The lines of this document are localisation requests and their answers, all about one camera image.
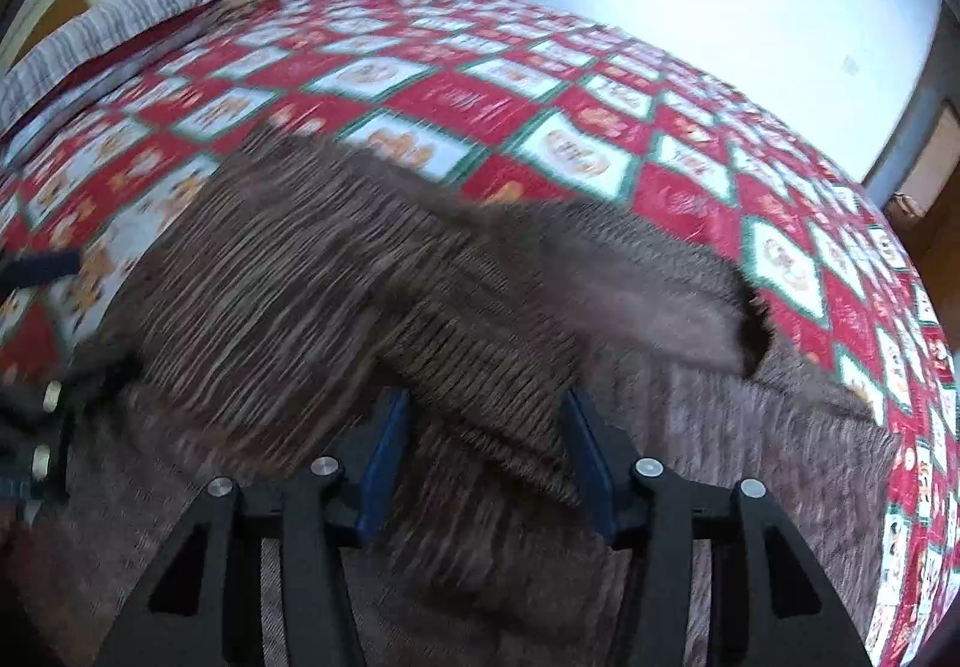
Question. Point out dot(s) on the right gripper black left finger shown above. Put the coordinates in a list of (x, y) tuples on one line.
[(198, 602)]

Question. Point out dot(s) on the brown striped knit sweater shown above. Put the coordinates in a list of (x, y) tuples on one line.
[(304, 266)]

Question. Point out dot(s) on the striped grey pillow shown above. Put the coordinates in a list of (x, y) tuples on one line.
[(96, 32)]

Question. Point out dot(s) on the wooden side cabinet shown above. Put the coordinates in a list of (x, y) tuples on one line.
[(924, 210)]

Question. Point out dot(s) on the red patchwork cartoon bedspread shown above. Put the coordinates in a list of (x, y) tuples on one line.
[(507, 101)]

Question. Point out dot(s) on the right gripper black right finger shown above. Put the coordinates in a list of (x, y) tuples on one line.
[(771, 602)]

